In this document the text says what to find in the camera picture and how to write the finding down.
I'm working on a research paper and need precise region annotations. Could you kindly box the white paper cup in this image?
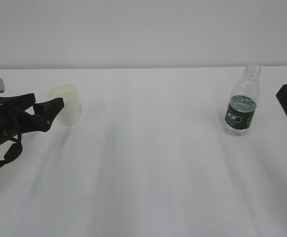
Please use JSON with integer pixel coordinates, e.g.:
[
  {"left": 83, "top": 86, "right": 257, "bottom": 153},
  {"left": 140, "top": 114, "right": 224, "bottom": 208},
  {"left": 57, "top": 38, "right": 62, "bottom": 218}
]
[{"left": 48, "top": 84, "right": 82, "bottom": 126}]

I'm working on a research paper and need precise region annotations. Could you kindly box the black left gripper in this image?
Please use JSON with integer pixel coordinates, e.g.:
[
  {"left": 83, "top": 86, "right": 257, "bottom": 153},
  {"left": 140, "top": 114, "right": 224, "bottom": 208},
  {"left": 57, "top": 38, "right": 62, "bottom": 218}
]
[{"left": 0, "top": 93, "right": 64, "bottom": 145}]

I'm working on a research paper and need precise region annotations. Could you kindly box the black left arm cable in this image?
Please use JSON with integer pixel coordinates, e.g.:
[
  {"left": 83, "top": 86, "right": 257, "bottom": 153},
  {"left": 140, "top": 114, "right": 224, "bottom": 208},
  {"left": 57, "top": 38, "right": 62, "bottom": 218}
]
[{"left": 0, "top": 108, "right": 24, "bottom": 173}]

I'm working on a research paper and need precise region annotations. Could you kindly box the clear green-label water bottle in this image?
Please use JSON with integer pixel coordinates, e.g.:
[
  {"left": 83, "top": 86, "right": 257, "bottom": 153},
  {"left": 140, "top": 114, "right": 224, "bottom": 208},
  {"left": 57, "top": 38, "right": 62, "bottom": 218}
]
[{"left": 223, "top": 64, "right": 261, "bottom": 136}]

